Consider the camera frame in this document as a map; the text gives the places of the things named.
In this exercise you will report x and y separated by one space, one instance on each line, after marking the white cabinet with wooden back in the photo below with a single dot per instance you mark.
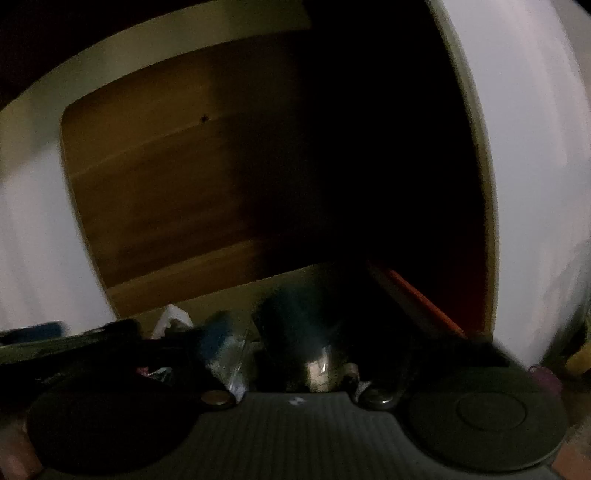
161 184

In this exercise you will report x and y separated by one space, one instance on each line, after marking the dark shiny container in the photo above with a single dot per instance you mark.
295 332

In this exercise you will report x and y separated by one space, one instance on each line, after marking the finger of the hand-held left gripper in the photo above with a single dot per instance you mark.
42 330

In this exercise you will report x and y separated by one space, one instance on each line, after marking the small purple object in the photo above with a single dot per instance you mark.
542 374

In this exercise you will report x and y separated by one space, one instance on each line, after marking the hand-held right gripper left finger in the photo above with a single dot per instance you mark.
216 339

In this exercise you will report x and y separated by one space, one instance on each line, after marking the yellow object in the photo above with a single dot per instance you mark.
579 362

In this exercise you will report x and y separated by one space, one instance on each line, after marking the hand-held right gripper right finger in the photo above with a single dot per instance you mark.
384 381

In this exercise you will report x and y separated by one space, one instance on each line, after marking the small white object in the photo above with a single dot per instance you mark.
171 318

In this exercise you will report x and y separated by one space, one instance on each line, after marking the orange strip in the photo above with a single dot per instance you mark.
418 300

